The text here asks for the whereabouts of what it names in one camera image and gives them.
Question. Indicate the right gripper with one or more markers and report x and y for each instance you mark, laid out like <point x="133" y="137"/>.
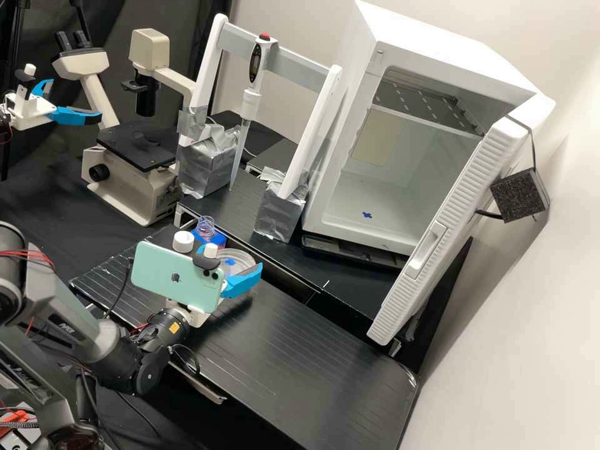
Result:
<point x="193" y="315"/>

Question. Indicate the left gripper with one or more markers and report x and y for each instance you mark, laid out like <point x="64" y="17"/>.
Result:
<point x="29" y="111"/>

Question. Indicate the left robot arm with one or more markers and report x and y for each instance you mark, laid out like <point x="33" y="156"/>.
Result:
<point x="4" y="121"/>

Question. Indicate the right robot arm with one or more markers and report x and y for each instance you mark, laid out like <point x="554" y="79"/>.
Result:
<point x="100" y="340"/>

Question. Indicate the petri dish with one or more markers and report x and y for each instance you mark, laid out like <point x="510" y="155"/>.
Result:
<point x="239" y="262"/>

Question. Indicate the blue bottle holder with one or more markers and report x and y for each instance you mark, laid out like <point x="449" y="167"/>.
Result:
<point x="218" y="241"/>

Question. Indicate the small bottle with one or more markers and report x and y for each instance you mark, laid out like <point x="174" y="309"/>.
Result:
<point x="206" y="226"/>

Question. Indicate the white cap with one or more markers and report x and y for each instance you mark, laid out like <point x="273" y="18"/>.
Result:
<point x="183" y="241"/>

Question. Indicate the black platform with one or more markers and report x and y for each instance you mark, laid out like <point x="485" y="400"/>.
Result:
<point x="244" y="211"/>
<point x="276" y="152"/>
<point x="290" y="365"/>
<point x="365" y="288"/>

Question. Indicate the cream microscope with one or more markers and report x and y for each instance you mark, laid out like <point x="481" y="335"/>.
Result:
<point x="136" y="173"/>

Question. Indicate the white pipette stand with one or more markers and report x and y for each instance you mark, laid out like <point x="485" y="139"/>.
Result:
<point x="309" y="131"/>

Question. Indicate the pipette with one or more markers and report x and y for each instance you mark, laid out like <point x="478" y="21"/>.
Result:
<point x="255" y="61"/>

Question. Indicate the incubator door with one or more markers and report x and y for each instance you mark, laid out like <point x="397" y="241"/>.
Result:
<point x="450" y="220"/>

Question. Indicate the white incubator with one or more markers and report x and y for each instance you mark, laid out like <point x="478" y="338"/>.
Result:
<point x="422" y="61"/>

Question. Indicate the right wrist camera phone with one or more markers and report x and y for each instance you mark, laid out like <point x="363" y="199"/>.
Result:
<point x="173" y="274"/>

